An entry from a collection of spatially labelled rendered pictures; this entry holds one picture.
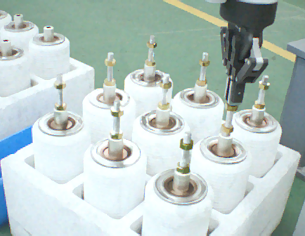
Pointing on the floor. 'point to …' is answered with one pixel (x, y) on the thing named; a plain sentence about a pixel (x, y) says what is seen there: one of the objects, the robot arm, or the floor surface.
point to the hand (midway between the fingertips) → (235, 90)
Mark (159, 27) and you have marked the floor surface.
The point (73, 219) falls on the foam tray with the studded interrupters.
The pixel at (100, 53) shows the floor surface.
